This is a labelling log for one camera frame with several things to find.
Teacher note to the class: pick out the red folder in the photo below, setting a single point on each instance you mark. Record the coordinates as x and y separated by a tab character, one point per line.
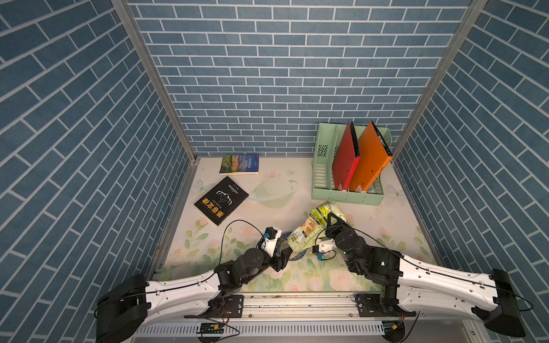
346	159

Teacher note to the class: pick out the blue landscape book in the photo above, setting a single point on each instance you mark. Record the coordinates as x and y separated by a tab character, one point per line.
240	164

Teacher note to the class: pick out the blue patterned ceramic bowl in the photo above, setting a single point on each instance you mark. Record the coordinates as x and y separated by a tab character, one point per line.
296	253

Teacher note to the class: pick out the mint green file rack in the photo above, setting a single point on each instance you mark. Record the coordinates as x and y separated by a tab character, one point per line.
327	143

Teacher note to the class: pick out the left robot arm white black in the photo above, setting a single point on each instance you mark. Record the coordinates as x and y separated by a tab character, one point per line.
137	303

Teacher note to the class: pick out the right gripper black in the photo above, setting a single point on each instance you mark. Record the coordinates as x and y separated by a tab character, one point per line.
332	231

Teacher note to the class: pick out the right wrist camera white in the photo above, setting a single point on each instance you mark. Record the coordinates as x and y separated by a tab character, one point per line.
324	247

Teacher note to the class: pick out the floral table mat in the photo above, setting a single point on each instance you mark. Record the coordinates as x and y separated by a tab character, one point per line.
280	195

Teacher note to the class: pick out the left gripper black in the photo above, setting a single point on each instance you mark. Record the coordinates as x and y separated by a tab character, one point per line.
280	263

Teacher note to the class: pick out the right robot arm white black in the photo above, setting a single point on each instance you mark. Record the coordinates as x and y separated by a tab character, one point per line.
410	286

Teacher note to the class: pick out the orange folder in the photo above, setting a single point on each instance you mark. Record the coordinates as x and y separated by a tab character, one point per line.
375	155

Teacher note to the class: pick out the green oats bag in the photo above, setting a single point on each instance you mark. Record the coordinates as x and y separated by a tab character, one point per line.
305	235

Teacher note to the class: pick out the small black controller board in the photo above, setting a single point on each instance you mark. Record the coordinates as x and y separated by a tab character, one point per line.
211	328

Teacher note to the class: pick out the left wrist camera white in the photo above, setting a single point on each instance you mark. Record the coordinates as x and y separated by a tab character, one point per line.
269	241

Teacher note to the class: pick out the black book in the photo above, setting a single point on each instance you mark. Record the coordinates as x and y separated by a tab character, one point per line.
218	203

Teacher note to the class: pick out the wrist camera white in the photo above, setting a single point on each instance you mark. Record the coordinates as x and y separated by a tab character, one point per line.
324	247
269	241

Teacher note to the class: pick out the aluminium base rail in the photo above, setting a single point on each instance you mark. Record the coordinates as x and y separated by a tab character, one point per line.
314	317

